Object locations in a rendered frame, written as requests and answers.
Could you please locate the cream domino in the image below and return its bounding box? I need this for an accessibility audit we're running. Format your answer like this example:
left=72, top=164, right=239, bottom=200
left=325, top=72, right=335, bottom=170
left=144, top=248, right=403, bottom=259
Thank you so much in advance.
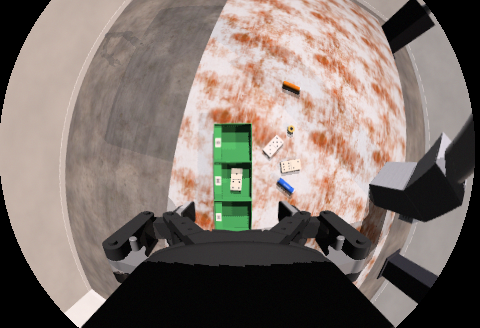
left=280, top=159, right=301, bottom=172
left=230, top=168, right=243, bottom=190

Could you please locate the orange aa battery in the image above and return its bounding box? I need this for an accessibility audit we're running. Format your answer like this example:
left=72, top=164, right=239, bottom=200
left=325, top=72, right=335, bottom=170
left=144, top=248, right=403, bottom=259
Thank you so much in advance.
left=282, top=81, right=301, bottom=93

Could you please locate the blue battery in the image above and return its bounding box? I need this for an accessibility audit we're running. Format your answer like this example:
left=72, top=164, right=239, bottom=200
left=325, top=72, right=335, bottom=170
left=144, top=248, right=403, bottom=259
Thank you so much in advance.
left=277, top=178, right=295, bottom=194

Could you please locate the green rack of three bins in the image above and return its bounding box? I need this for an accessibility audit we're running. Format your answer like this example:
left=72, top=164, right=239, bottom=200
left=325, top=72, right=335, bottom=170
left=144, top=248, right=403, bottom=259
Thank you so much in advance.
left=214, top=123, right=252, bottom=231

